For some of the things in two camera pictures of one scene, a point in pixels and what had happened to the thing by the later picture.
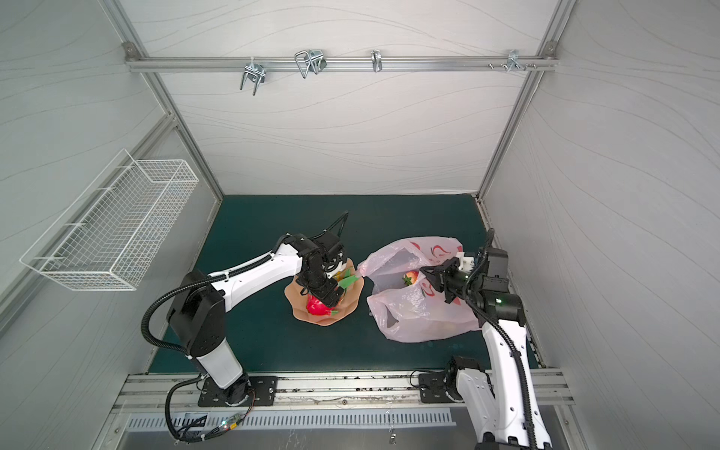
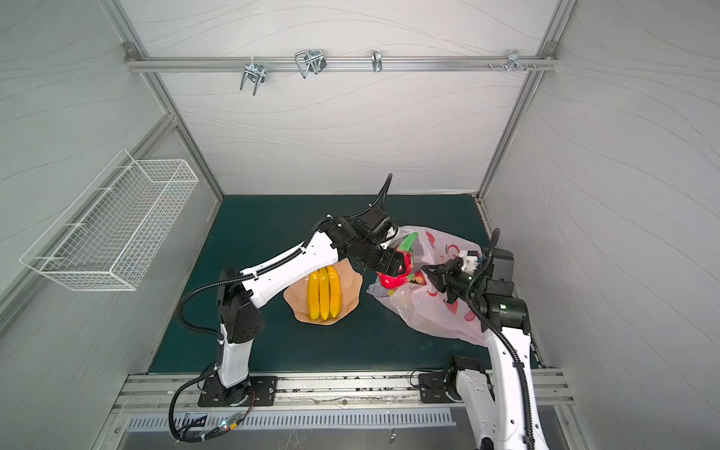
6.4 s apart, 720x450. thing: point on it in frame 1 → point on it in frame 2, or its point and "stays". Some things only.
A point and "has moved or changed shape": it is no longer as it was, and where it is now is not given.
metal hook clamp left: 255,72 stays
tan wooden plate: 348,303 stays
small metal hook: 377,63 stays
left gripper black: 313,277 → 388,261
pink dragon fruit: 314,307 → 391,282
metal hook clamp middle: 311,60 stays
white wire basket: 111,235 stays
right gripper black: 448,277 stays
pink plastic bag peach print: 407,304 has moved or changed shape
